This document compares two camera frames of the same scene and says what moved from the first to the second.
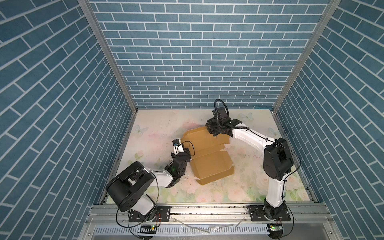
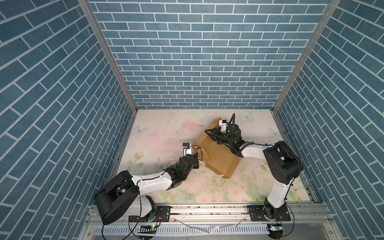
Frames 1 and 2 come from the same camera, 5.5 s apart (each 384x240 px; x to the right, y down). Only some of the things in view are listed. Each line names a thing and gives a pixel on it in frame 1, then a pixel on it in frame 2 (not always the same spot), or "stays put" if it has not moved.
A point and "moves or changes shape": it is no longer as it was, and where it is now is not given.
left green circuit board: x=149 y=229 stays put
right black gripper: x=208 y=124 → x=216 y=132
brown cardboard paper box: x=209 y=162 moves or changes shape
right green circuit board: x=276 y=228 stays put
